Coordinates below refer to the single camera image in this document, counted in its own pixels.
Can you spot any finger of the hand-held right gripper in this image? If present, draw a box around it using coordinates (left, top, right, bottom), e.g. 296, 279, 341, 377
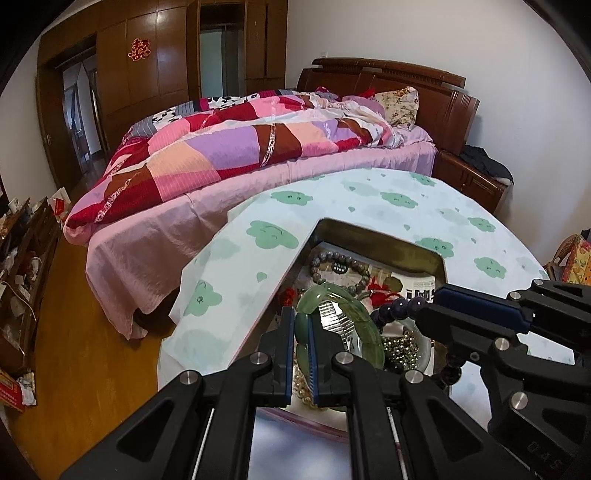
418, 305, 583, 430
435, 278, 591, 344

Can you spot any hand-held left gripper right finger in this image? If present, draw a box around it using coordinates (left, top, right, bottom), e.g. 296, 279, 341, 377
307, 319, 536, 480

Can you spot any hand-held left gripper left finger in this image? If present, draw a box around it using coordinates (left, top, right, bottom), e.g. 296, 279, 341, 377
60, 307, 296, 480

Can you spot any silver wristwatch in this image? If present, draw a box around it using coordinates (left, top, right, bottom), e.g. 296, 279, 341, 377
318, 300, 356, 335

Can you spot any gold bead necklace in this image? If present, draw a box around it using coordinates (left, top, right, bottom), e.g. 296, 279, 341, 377
291, 335, 423, 409

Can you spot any white jade bangle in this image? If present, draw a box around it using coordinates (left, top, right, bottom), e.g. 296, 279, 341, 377
381, 320, 432, 370

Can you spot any green jade bangle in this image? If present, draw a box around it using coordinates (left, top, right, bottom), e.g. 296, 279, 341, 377
295, 284, 385, 370

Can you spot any dark purple bead bracelet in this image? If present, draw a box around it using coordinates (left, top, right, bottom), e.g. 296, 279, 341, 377
369, 298, 462, 388

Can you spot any metal tin box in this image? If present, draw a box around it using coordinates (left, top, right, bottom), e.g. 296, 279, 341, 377
245, 217, 451, 439

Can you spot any printed paper booklet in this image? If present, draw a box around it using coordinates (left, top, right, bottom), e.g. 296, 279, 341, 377
369, 263, 439, 305

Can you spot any wicker chair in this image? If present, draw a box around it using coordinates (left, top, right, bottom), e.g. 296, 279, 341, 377
545, 233, 591, 284

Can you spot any yellow floral cushion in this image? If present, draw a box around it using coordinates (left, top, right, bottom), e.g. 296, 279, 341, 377
561, 235, 591, 284

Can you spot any wooden nightstand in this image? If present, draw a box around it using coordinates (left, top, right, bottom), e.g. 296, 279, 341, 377
434, 150, 511, 215

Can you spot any dark clothing pile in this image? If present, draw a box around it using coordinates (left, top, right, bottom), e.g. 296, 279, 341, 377
459, 145, 514, 181

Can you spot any bed with patchwork quilt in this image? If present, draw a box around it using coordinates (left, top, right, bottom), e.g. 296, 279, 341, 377
88, 124, 437, 340

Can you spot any wooden headboard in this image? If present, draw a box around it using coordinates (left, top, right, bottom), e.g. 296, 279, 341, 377
295, 58, 481, 155

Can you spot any floral pillow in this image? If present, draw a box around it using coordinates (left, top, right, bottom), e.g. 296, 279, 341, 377
374, 87, 420, 127

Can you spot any pink patchwork quilt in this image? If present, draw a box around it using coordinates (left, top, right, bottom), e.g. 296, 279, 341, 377
62, 88, 407, 245

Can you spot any red and white paper bag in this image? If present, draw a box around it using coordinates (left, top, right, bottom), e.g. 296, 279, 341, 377
50, 187, 71, 217

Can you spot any red cardboard box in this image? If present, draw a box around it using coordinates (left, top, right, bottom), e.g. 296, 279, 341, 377
0, 369, 28, 411

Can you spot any cluttered low wooden cabinet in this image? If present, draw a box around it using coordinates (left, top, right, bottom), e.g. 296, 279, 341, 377
0, 198, 63, 374

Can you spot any wooden wardrobe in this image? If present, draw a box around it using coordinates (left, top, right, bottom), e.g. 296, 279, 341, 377
37, 0, 289, 162

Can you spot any red knotted cord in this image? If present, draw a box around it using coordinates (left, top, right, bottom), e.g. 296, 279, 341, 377
369, 281, 407, 308

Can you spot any grey bead bracelet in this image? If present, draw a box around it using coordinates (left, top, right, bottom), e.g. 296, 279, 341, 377
308, 249, 372, 296

